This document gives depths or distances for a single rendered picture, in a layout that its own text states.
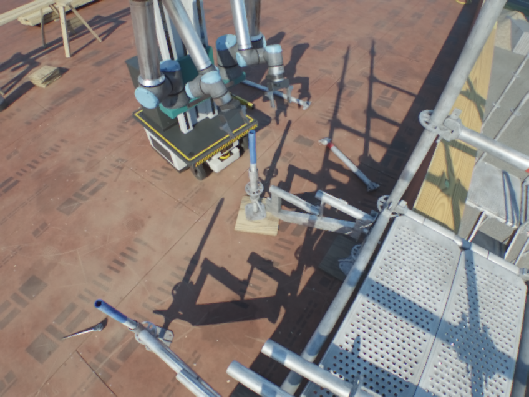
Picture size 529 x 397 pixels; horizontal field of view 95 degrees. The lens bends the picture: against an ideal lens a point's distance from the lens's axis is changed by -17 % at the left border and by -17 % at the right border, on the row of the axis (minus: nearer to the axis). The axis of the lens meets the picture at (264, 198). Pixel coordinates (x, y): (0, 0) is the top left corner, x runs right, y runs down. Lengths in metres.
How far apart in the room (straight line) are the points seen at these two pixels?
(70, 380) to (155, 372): 0.53
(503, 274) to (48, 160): 3.55
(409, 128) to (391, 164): 0.64
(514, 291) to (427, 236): 0.43
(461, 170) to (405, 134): 1.36
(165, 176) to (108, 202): 0.52
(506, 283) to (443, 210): 0.44
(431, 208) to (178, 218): 1.69
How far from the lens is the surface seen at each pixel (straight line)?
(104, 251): 2.31
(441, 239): 1.41
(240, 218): 2.13
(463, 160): 1.95
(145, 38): 1.59
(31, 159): 3.49
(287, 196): 1.75
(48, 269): 2.49
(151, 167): 2.66
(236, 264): 1.98
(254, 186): 1.88
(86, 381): 2.08
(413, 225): 1.38
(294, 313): 1.87
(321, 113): 3.08
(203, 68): 1.66
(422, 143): 1.14
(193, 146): 2.24
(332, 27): 5.31
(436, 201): 1.62
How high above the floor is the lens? 1.80
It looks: 53 degrees down
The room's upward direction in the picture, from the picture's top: straight up
